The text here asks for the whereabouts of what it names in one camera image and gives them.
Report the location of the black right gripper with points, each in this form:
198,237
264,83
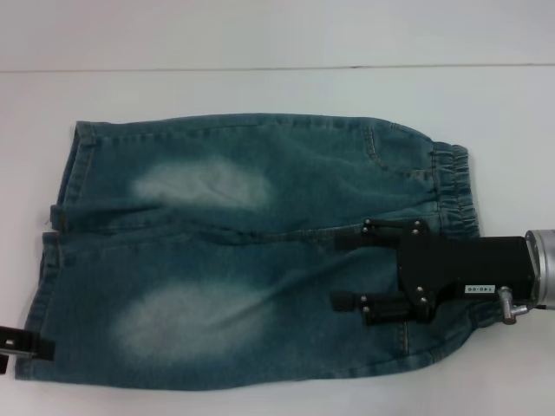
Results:
468,266

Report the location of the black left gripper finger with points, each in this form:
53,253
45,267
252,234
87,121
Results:
30,346

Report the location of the blue denim shorts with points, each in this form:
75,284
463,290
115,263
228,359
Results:
225,208

